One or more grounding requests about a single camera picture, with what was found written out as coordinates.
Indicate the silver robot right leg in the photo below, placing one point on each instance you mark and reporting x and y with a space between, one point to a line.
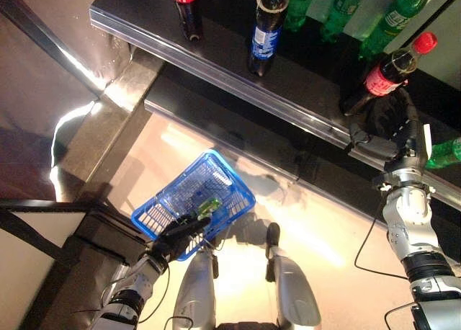
291 286

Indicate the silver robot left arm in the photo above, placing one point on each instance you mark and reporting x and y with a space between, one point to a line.
133 290

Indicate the cola bottle red cap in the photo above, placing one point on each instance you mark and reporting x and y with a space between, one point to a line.
187 9
385 79

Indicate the silver robot left leg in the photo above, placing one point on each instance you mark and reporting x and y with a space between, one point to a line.
196 290

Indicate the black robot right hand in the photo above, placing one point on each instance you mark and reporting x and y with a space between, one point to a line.
389 121

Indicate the blue plastic shopping basket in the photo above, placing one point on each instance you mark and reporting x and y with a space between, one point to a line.
230 186

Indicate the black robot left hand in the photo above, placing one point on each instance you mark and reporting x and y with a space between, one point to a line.
173 241

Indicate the dark cola bottle blue label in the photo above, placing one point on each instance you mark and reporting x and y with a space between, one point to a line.
266 38

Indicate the black shelf board clear rail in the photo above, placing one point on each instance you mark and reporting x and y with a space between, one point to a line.
446 187
216 68

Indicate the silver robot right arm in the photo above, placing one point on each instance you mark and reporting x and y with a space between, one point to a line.
410 222

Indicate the dark wall post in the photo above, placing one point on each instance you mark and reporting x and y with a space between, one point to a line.
43 38

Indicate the silver robot leg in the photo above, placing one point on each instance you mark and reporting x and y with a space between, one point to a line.
291 286
196 290

